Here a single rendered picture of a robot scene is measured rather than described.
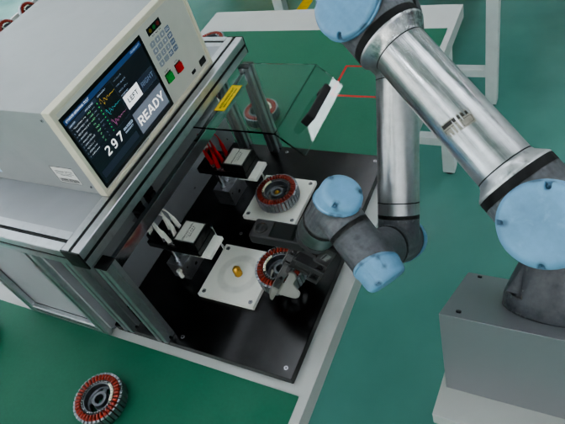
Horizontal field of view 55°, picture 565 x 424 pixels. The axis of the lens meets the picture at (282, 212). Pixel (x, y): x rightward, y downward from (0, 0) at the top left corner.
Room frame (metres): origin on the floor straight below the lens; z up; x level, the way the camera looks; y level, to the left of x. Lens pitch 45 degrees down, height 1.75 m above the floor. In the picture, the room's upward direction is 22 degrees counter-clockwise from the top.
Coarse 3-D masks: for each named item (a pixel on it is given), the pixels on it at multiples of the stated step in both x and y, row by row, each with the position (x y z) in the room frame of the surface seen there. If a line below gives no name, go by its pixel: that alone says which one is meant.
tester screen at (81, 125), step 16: (128, 64) 1.00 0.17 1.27; (144, 64) 1.02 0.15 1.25; (112, 80) 0.95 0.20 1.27; (128, 80) 0.98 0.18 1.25; (96, 96) 0.92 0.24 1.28; (112, 96) 0.94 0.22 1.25; (144, 96) 0.99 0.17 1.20; (80, 112) 0.88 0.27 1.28; (96, 112) 0.90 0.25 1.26; (112, 112) 0.93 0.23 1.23; (128, 112) 0.95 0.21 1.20; (80, 128) 0.87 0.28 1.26; (96, 128) 0.89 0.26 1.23; (112, 128) 0.91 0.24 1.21; (128, 128) 0.93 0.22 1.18; (80, 144) 0.85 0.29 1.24; (96, 144) 0.87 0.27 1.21; (96, 160) 0.86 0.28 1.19; (112, 176) 0.86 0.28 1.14
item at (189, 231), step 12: (180, 228) 0.89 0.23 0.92; (192, 228) 0.88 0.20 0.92; (204, 228) 0.86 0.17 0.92; (156, 240) 0.91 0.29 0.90; (180, 240) 0.85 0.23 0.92; (192, 240) 0.84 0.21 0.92; (204, 240) 0.85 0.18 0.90; (216, 240) 0.85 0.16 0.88; (180, 252) 0.91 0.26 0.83; (192, 252) 0.83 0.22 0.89; (204, 252) 0.83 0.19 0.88
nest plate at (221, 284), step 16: (224, 256) 0.89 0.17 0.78; (240, 256) 0.87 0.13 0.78; (256, 256) 0.85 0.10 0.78; (224, 272) 0.84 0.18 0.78; (272, 272) 0.79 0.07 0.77; (208, 288) 0.81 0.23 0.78; (224, 288) 0.80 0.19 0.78; (240, 288) 0.78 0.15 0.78; (256, 288) 0.76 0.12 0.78; (240, 304) 0.74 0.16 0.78; (256, 304) 0.73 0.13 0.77
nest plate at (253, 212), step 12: (300, 180) 1.04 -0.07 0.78; (300, 192) 1.00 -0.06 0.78; (312, 192) 0.99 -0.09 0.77; (252, 204) 1.02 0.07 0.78; (300, 204) 0.96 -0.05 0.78; (252, 216) 0.98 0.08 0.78; (264, 216) 0.96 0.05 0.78; (276, 216) 0.95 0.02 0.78; (288, 216) 0.93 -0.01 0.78; (300, 216) 0.93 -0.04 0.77
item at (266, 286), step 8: (272, 248) 0.79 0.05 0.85; (280, 248) 0.78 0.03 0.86; (264, 256) 0.78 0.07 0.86; (272, 256) 0.77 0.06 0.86; (280, 256) 0.77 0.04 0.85; (256, 264) 0.76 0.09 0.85; (264, 264) 0.75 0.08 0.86; (272, 264) 0.76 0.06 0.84; (280, 264) 0.75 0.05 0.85; (256, 272) 0.74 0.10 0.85; (264, 272) 0.74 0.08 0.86; (296, 272) 0.70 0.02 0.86; (264, 280) 0.71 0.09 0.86; (272, 280) 0.70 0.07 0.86; (296, 280) 0.69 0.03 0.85; (304, 280) 0.70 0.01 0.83; (264, 288) 0.71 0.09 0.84
